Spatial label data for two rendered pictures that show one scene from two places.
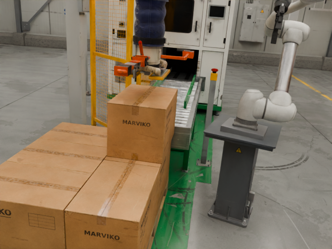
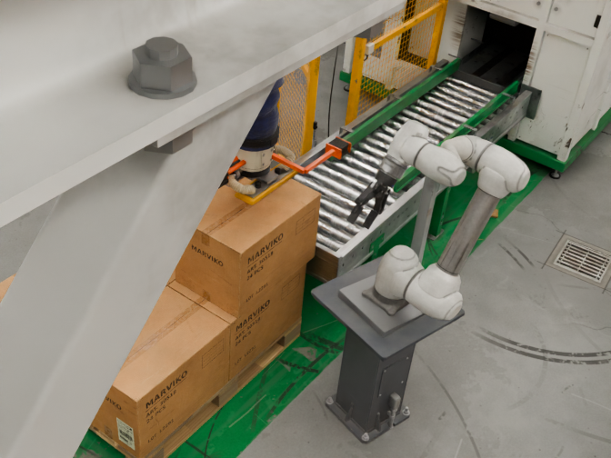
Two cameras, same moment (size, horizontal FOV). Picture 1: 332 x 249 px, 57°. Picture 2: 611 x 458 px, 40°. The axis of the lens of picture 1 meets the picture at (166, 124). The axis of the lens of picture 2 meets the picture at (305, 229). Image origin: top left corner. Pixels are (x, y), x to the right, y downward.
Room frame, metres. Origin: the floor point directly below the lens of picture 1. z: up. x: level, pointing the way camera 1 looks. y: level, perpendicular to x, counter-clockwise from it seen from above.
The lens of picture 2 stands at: (-0.49, -1.43, 3.32)
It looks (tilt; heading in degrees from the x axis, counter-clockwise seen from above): 38 degrees down; 25
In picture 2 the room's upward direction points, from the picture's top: 6 degrees clockwise
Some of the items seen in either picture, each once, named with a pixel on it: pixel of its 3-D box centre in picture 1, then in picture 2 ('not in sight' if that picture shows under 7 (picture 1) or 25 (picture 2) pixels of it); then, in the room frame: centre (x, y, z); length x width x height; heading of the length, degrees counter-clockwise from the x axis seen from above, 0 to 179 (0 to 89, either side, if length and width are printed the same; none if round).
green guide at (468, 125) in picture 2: (193, 88); (467, 133); (4.03, -0.33, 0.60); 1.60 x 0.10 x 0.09; 173
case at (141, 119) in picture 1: (145, 120); (247, 237); (2.24, 0.16, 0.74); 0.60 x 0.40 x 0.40; 172
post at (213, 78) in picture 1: (208, 120); (420, 232); (3.06, -0.44, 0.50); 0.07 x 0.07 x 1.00; 83
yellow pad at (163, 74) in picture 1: (160, 71); (267, 180); (2.23, 0.07, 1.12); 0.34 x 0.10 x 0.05; 172
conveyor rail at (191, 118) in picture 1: (195, 103); (445, 174); (3.67, -0.34, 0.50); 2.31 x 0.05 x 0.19; 173
